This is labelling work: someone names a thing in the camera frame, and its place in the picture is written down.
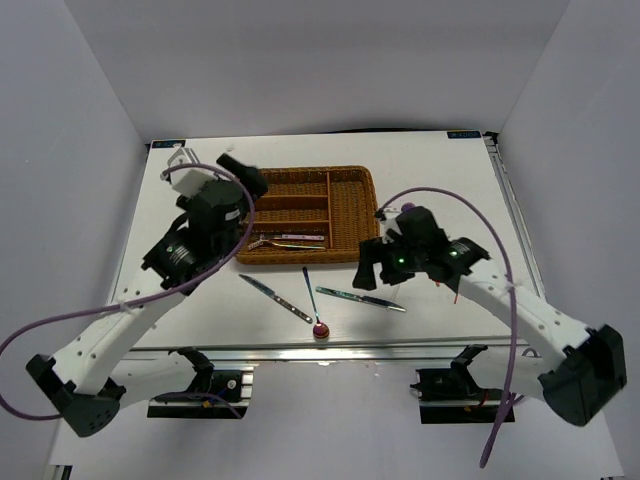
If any left blue table label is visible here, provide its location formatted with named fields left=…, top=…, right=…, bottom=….
left=150, top=139, right=186, bottom=149

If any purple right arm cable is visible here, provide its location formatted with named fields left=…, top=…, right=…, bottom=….
left=377, top=186, right=521, bottom=469

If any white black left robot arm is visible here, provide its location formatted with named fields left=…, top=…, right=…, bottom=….
left=26, top=154, right=268, bottom=438

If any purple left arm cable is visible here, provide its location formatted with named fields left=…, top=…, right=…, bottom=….
left=0, top=163, right=257, bottom=420

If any iridescent round bowl spoon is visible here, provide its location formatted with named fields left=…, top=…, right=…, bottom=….
left=302, top=266, right=330, bottom=340

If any aluminium table frame rail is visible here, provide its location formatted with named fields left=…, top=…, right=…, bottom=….
left=130, top=132, right=544, bottom=361

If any pink handled fork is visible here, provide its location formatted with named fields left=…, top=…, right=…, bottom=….
left=279, top=233, right=325, bottom=242

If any woven wicker cutlery tray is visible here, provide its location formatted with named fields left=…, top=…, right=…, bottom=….
left=236, top=166, right=379, bottom=266

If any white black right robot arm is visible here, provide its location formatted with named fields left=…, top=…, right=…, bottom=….
left=352, top=206, right=627, bottom=427

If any green handled table knife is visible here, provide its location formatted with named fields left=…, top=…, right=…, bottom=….
left=315, top=286, right=406, bottom=313

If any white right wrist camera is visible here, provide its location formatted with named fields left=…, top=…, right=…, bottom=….
left=375, top=207, right=402, bottom=244

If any right blue table label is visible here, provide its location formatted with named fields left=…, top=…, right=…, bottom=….
left=446, top=130, right=483, bottom=140

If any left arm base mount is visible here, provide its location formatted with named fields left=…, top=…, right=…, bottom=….
left=147, top=364, right=254, bottom=420

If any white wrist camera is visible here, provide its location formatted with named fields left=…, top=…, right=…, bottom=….
left=375, top=207, right=402, bottom=244
left=160, top=147, right=218, bottom=198

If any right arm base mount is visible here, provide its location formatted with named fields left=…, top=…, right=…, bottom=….
left=410, top=368, right=502, bottom=425

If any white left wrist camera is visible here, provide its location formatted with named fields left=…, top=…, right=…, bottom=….
left=160, top=147, right=218, bottom=198

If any blue table label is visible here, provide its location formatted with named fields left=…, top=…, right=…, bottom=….
left=446, top=130, right=483, bottom=140
left=150, top=139, right=186, bottom=149

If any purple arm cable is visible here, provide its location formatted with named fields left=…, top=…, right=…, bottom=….
left=0, top=163, right=257, bottom=420
left=377, top=186, right=521, bottom=469

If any silver patterned table knife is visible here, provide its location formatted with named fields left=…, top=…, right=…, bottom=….
left=239, top=274, right=313, bottom=324

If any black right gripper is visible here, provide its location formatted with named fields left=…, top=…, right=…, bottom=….
left=352, top=234, right=425, bottom=292

